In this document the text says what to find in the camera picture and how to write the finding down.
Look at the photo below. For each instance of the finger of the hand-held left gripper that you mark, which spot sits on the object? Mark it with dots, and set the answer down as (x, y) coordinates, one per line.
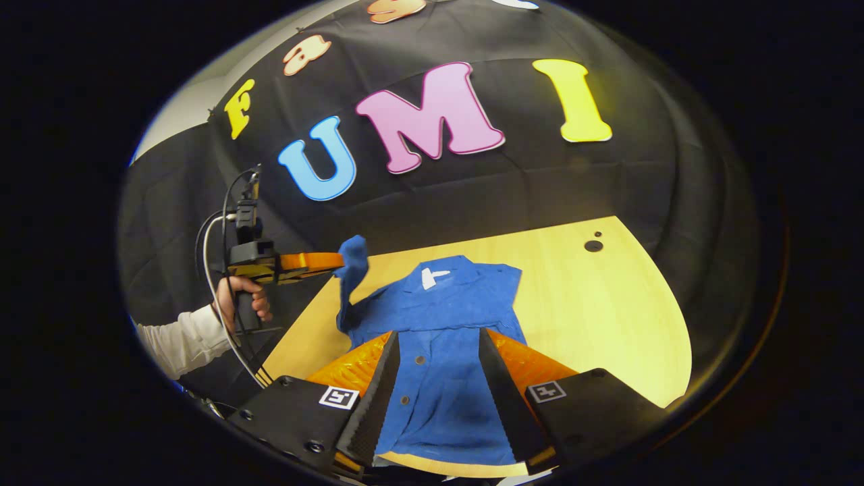
(310, 263)

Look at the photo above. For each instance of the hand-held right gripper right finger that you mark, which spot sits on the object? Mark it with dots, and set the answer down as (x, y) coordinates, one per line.
(509, 405)

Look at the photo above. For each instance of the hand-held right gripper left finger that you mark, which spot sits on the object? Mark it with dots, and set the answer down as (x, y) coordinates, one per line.
(374, 405)

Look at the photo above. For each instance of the blue button shirt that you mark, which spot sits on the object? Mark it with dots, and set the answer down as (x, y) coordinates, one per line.
(439, 317)

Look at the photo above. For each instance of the black backdrop cloth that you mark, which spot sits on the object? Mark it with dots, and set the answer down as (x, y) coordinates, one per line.
(540, 182)

